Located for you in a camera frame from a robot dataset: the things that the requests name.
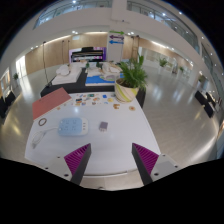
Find pink flat board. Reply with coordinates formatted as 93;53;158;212
31;87;73;121

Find group of black chairs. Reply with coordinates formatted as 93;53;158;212
0;90;17;119
194;89;221;119

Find architectural model on blue base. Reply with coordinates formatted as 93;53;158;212
84;63;124;87

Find white sheet with colourful stickers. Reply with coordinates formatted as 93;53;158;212
71;93;116;107

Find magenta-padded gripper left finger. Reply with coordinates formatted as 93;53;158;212
40;143;93;186

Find thin wooden ring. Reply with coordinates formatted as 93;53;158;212
37;117;48;127

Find light blue power strip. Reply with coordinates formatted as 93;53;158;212
57;117;90;137

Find tall black floor stand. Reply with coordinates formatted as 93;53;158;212
41;40;52;88

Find black piano with purple screen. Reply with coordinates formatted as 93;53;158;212
68;46;108;64

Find white architectural model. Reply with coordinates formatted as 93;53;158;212
51;63;84;86

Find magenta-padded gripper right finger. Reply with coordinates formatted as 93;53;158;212
131;142;184;186

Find black display platform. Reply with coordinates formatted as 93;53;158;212
39;71;147;109

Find small grey-purple charger block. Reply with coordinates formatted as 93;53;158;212
98;121;109;132

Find white sign pillar with arrows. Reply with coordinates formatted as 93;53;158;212
106;30;125;64

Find potted plant in striped pot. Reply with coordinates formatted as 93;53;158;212
114;54;149;104

